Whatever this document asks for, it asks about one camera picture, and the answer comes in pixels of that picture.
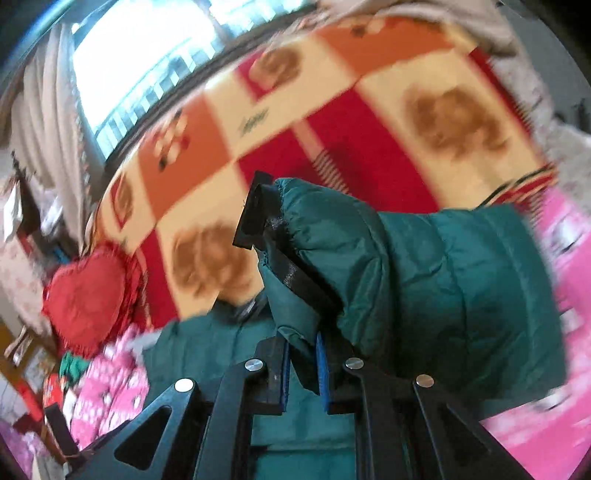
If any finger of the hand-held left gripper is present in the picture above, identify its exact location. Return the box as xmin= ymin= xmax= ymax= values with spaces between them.
xmin=232 ymin=171 xmax=343 ymax=324

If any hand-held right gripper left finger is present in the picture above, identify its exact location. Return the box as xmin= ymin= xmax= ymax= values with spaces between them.
xmin=65 ymin=336 xmax=291 ymax=480

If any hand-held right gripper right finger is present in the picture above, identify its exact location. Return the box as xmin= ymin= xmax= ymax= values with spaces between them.
xmin=316 ymin=331 xmax=525 ymax=480

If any green puffer jacket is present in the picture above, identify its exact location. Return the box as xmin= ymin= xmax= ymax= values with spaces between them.
xmin=141 ymin=178 xmax=570 ymax=480

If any red orange printed blanket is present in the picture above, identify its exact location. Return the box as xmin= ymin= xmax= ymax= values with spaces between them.
xmin=87 ymin=14 xmax=560 ymax=324

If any red heart-shaped pillow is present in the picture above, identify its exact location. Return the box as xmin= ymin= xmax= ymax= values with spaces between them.
xmin=41 ymin=240 xmax=145 ymax=360

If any window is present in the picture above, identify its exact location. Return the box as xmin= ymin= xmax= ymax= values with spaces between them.
xmin=71 ymin=0 xmax=324 ymax=160

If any white curtain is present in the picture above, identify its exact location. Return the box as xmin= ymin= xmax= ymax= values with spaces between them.
xmin=9 ymin=23 xmax=95 ymax=232

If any pink printed bedsheet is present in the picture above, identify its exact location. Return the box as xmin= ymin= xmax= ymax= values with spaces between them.
xmin=60 ymin=185 xmax=591 ymax=480

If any beige cloth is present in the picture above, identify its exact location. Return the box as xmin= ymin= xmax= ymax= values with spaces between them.
xmin=318 ymin=0 xmax=525 ymax=58

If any white fuzzy blanket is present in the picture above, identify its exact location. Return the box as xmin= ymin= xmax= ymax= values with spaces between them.
xmin=489 ymin=46 xmax=591 ymax=197

